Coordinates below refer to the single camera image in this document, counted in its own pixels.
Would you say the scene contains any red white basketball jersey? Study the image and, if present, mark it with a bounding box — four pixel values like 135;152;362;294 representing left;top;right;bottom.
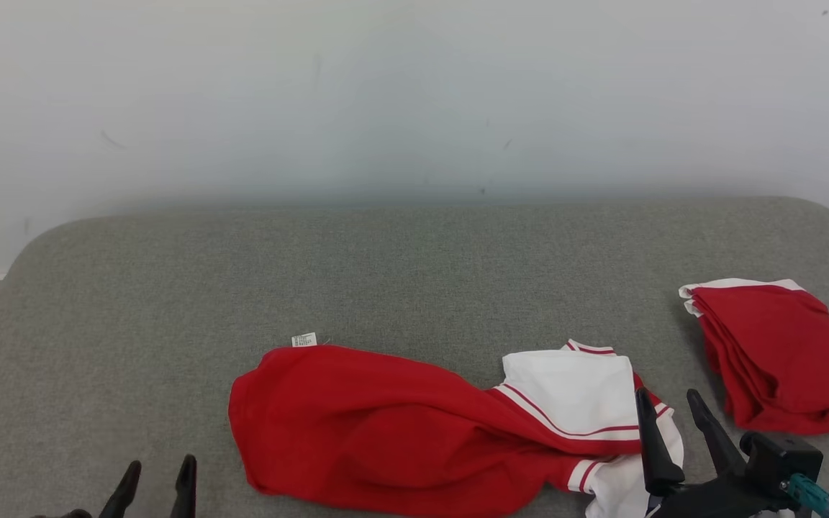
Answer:
227;332;686;518

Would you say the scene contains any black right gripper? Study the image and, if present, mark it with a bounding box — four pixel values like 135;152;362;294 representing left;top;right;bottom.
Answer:
634;387;793;518

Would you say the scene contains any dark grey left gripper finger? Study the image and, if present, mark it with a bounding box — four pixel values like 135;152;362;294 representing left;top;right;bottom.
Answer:
98;461;142;518
170;455;198;518

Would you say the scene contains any teal cable connector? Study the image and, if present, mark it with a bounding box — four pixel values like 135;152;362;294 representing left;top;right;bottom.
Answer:
782;475;829;518

